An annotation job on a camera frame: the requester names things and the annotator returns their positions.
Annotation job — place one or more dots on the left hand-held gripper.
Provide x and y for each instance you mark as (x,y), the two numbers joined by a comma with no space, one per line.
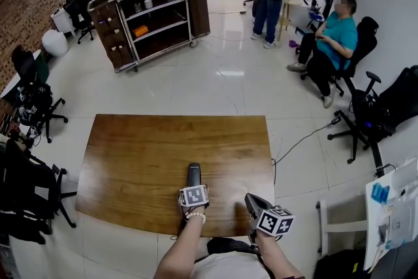
(194,195)

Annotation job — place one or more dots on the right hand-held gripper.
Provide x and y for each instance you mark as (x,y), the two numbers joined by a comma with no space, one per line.
(272,219)

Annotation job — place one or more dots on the black telephone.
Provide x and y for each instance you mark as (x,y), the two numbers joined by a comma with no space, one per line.
(193,173)

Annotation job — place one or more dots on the black shoulder bag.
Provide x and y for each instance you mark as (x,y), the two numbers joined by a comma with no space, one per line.
(228,244)

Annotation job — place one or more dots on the person's left forearm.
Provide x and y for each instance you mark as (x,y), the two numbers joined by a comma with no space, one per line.
(181,251)

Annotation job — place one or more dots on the person's right forearm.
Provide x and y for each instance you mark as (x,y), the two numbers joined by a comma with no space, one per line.
(277,258)

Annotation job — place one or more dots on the person's white shirt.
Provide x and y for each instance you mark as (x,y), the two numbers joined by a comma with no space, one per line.
(228,266)

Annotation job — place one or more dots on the black bag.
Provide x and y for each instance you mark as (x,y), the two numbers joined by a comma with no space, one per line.
(343,266)

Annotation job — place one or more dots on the blue packet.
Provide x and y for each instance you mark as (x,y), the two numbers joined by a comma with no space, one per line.
(380,193)

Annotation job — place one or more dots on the white side desk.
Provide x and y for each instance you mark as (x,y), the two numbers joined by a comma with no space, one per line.
(392,222)

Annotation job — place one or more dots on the black office chair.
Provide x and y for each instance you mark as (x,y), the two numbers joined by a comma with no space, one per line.
(26,192)
(32,98)
(362,42)
(78,16)
(382,114)

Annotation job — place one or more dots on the orange box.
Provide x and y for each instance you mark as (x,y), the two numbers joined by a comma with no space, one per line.
(140,31)

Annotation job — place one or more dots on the brown service cart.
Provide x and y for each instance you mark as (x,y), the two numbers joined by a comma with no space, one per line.
(156,19)

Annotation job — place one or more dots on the white paper roll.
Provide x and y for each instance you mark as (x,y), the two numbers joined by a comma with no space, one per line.
(148,3)

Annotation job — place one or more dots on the white round bin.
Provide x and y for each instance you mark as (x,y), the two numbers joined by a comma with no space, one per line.
(55,42)

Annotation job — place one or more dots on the round wooden side table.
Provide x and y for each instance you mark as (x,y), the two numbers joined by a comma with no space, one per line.
(289,5)

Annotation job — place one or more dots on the white frame stool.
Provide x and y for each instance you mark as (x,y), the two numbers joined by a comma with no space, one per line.
(343,225)

